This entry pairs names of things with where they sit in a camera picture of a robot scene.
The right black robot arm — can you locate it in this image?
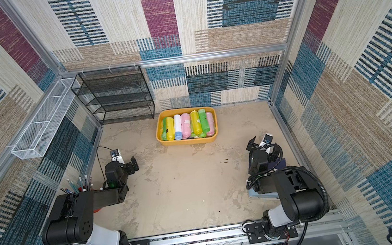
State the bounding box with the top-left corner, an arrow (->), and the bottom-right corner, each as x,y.
241,134 -> 330,244

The pink roll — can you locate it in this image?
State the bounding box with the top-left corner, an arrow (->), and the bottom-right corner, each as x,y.
180,113 -> 191,139
206,112 -> 215,137

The red pencil cup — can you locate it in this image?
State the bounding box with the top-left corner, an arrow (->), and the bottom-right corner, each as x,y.
59,173 -> 102,217

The small yellow roll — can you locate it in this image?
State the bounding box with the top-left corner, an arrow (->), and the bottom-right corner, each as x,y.
165,117 -> 175,141

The dark blue notebook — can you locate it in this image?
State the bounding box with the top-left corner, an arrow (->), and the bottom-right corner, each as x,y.
268,158 -> 287,170

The white wire wall basket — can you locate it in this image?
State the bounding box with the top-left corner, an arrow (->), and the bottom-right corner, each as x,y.
11,78 -> 75,160

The black mesh shelf rack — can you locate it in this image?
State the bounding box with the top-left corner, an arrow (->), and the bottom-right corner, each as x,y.
71,65 -> 155,126

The white roll blue end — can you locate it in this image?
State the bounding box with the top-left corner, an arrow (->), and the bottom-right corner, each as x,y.
173,114 -> 183,140

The dark green roll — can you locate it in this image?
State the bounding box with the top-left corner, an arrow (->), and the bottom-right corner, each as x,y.
161,118 -> 167,141

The yellow plastic storage box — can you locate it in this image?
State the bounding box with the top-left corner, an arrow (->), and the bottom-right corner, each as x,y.
156,107 -> 219,146

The light blue stapler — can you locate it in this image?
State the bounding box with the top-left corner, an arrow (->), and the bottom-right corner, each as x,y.
248,189 -> 279,201

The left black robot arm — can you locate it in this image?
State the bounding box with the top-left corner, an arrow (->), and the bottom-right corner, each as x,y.
42,156 -> 150,245

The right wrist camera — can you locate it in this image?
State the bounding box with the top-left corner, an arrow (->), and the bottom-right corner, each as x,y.
259,133 -> 273,150

